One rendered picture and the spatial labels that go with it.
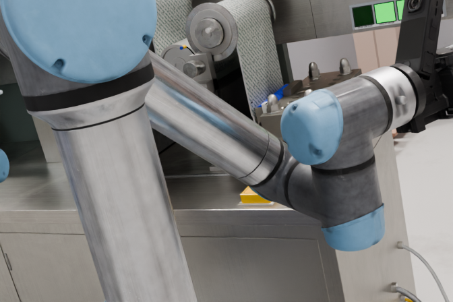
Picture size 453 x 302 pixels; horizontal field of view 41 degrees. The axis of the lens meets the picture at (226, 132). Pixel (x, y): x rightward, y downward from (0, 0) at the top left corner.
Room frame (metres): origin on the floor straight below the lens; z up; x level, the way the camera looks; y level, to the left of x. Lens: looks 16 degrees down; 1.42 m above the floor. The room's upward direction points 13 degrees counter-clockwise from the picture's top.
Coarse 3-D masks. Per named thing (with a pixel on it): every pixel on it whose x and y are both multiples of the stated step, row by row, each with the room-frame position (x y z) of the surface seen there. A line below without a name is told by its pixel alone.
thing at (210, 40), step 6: (210, 18) 1.51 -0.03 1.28; (198, 24) 1.51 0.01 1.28; (204, 24) 1.50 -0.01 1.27; (210, 24) 1.49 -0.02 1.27; (216, 24) 1.49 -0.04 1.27; (198, 30) 1.51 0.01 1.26; (204, 30) 1.51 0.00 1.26; (216, 30) 1.49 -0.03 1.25; (222, 30) 1.49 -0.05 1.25; (198, 36) 1.52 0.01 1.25; (204, 36) 1.51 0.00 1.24; (210, 36) 1.50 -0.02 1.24; (216, 36) 1.49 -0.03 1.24; (222, 36) 1.50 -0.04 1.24; (198, 42) 1.52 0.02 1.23; (204, 42) 1.51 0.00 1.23; (210, 42) 1.50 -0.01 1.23; (216, 42) 1.49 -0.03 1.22; (210, 48) 1.50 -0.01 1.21
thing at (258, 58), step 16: (272, 32) 1.69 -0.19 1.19; (240, 48) 1.50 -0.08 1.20; (256, 48) 1.58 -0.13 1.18; (272, 48) 1.68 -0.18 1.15; (240, 64) 1.50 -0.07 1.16; (256, 64) 1.57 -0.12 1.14; (272, 64) 1.66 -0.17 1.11; (256, 80) 1.55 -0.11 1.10; (272, 80) 1.64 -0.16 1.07; (256, 96) 1.53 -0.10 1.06
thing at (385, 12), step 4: (380, 4) 1.63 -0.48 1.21; (384, 4) 1.62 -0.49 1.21; (388, 4) 1.62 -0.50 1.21; (392, 4) 1.61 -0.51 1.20; (376, 8) 1.63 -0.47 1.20; (380, 8) 1.63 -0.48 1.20; (384, 8) 1.62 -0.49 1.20; (388, 8) 1.62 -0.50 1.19; (392, 8) 1.61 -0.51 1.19; (376, 12) 1.63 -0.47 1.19; (380, 12) 1.63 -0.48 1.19; (384, 12) 1.62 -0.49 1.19; (388, 12) 1.62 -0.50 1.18; (392, 12) 1.61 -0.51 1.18; (376, 16) 1.64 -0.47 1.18; (380, 16) 1.63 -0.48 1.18; (384, 16) 1.62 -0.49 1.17; (388, 16) 1.62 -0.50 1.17; (392, 16) 1.61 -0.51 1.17; (380, 20) 1.63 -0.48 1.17; (384, 20) 1.63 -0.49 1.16; (388, 20) 1.62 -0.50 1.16; (392, 20) 1.61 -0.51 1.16
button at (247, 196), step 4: (248, 188) 1.25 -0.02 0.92; (244, 192) 1.23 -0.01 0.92; (248, 192) 1.23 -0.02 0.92; (252, 192) 1.22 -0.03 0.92; (244, 196) 1.22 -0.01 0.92; (248, 196) 1.22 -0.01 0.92; (252, 196) 1.21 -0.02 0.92; (256, 196) 1.21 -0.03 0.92; (244, 200) 1.22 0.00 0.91; (248, 200) 1.22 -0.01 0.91; (252, 200) 1.21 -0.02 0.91; (256, 200) 1.21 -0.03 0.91; (260, 200) 1.20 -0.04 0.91; (264, 200) 1.20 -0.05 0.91
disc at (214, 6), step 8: (200, 8) 1.53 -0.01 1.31; (208, 8) 1.52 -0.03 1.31; (216, 8) 1.50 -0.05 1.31; (224, 8) 1.50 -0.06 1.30; (192, 16) 1.54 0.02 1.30; (224, 16) 1.50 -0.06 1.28; (232, 16) 1.49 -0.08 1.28; (232, 24) 1.49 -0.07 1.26; (232, 32) 1.49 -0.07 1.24; (192, 40) 1.55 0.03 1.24; (232, 40) 1.49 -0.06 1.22; (192, 48) 1.55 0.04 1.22; (232, 48) 1.50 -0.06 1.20; (216, 56) 1.52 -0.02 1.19; (224, 56) 1.51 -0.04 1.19
